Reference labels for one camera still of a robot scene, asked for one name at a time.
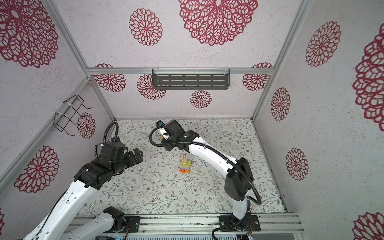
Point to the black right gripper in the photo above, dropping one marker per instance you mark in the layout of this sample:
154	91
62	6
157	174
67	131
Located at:
169	147

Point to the black wire wall basket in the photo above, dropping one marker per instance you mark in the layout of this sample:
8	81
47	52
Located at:
65	117

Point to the lime green block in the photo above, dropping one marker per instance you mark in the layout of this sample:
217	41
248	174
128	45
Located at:
186	165

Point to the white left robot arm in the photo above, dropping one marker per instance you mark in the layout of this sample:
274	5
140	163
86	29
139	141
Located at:
87	182

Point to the grey slotted wall shelf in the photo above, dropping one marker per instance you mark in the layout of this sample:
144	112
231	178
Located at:
191	80

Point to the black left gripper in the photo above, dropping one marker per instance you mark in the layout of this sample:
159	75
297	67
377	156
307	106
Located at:
133	161

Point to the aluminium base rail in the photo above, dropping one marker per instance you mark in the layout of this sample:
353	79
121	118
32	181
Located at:
281	226

